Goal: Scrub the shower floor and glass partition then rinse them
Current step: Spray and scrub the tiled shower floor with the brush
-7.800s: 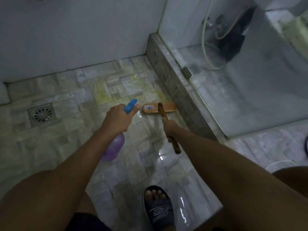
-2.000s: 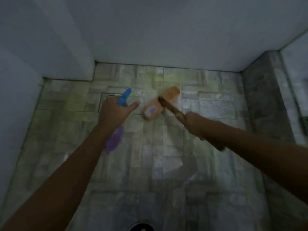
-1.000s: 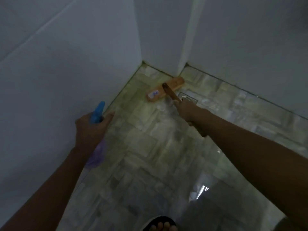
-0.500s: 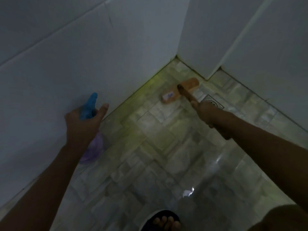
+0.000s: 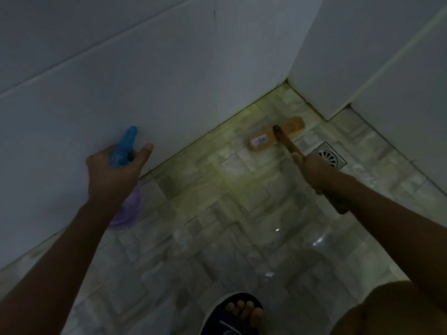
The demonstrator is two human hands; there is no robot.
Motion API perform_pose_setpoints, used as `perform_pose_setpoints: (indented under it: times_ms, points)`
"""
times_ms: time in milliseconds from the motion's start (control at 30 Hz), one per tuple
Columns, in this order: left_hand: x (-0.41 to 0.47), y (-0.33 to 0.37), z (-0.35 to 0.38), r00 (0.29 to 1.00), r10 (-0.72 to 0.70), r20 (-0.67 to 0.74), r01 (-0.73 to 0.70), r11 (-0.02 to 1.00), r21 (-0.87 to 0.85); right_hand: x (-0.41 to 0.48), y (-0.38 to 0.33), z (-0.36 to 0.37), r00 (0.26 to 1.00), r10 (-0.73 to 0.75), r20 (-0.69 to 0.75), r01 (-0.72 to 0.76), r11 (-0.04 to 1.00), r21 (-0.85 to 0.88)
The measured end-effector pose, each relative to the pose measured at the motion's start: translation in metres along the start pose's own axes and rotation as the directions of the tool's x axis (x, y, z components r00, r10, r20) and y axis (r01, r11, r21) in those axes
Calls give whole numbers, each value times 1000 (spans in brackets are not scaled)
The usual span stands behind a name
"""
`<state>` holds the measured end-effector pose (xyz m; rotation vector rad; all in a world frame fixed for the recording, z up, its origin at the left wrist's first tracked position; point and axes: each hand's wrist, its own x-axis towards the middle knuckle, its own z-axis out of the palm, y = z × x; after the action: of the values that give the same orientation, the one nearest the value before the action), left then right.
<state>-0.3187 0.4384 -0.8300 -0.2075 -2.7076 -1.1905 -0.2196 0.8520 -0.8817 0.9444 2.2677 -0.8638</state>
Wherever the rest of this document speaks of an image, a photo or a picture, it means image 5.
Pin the person's right forearm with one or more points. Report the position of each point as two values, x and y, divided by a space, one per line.
391 226

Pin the person's right hand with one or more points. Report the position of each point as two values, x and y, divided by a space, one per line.
316 172

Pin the person's foot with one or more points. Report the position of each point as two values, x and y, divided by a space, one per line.
244 313

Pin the person's left hand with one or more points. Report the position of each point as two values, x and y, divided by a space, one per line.
110 177

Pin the person's left forearm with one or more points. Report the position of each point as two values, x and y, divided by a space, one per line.
49 272

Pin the wooden floor scrub brush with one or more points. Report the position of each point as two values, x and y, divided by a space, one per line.
277 134

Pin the purple spray bottle blue nozzle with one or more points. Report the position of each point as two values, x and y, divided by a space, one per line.
123 151

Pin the person's right thumb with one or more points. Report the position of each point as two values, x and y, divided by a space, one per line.
297 159

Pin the dark blue slipper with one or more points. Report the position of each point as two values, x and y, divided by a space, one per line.
227 317

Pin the person's leg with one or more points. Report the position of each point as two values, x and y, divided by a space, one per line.
391 310

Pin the person's left thumb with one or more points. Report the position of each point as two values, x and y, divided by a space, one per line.
144 153

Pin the metal floor drain cover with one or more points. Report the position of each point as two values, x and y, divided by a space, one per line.
329 156

